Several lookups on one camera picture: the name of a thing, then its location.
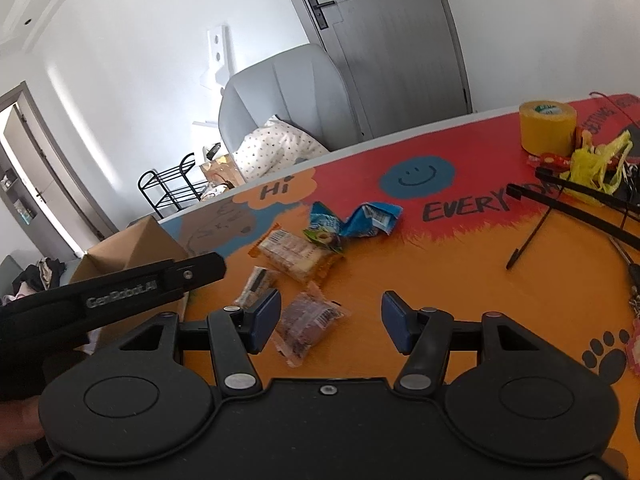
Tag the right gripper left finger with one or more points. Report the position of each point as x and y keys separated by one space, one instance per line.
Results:
x=155 y=389

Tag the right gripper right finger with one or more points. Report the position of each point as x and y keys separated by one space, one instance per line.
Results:
x=505 y=390

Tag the small clear brown snack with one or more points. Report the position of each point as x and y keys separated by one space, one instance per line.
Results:
x=260 y=280

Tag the purple bun clear packet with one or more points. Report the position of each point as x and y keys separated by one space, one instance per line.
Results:
x=304 y=322

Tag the orange cracker packet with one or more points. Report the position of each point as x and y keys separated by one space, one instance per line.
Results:
x=298 y=258

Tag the person's left hand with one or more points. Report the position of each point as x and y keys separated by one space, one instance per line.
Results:
x=19 y=424

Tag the black folding stand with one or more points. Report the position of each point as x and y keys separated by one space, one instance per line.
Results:
x=618 y=233

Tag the black shoe rack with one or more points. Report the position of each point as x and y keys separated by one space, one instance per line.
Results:
x=173 y=189

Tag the colourful table mat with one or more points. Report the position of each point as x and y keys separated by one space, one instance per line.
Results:
x=461 y=245

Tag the red patterned snack wrapper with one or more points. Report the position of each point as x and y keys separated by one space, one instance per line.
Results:
x=550 y=161

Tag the yellow plastic bag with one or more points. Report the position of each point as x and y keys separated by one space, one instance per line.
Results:
x=599 y=167

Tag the brown paper bag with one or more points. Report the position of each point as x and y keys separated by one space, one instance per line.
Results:
x=221 y=175

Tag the blue avocado snack packet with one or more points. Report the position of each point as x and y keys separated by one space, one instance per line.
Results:
x=325 y=228

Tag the yellow tape roll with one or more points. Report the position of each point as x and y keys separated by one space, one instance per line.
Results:
x=547 y=127

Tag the white dotted pillow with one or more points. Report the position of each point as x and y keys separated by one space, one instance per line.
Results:
x=275 y=146

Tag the white perforated board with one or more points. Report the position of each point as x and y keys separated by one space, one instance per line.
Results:
x=219 y=67

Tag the grey armchair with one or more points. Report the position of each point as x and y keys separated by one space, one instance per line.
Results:
x=302 y=87

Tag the grey door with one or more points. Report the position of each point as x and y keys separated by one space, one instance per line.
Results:
x=401 y=60

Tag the pink fluffy keychain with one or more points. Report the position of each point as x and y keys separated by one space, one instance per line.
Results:
x=633 y=348

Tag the black door handle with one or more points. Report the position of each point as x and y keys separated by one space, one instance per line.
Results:
x=317 y=11

